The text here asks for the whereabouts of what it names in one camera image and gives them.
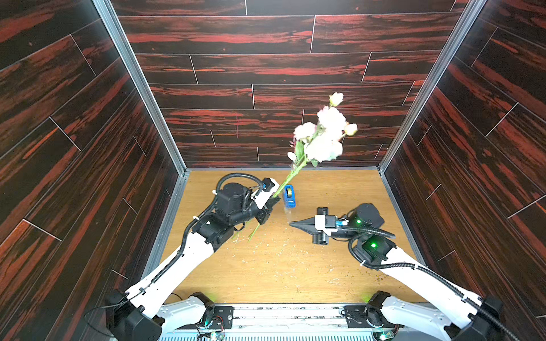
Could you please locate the artificial flower bouquet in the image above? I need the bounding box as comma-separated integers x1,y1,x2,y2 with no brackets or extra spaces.
232,92,359,243

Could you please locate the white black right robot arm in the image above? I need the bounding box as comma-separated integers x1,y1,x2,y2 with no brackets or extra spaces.
290,203,517,340

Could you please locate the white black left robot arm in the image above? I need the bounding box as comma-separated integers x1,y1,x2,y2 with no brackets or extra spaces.
105,173,280,340

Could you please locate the blue tape dispenser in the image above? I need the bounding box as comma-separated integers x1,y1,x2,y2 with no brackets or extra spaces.
283,184,296,209

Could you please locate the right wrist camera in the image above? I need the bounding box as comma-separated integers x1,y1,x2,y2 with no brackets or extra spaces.
315,215,348,237

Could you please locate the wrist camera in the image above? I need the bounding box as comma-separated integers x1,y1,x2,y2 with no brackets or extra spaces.
315,215,348,237
251,178,280,210

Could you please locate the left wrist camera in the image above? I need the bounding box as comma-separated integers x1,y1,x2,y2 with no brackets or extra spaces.
251,178,280,210

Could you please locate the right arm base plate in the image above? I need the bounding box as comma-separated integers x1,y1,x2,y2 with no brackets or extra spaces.
340,305,384,329

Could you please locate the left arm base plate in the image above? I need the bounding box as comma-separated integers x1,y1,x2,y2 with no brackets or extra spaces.
196,305,235,330

